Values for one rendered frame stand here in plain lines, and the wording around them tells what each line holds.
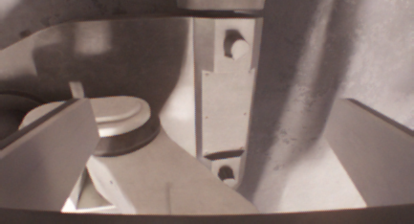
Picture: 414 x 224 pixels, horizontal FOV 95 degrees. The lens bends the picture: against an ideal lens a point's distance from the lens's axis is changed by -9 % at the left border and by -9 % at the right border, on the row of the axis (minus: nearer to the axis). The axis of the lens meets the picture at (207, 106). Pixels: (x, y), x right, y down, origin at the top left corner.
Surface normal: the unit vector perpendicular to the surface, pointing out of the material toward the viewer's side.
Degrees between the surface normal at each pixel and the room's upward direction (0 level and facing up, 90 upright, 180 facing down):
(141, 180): 90
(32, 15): 0
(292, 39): 0
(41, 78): 0
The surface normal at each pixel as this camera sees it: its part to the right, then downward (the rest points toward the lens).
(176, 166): 0.00, -0.88
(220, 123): 0.22, 0.47
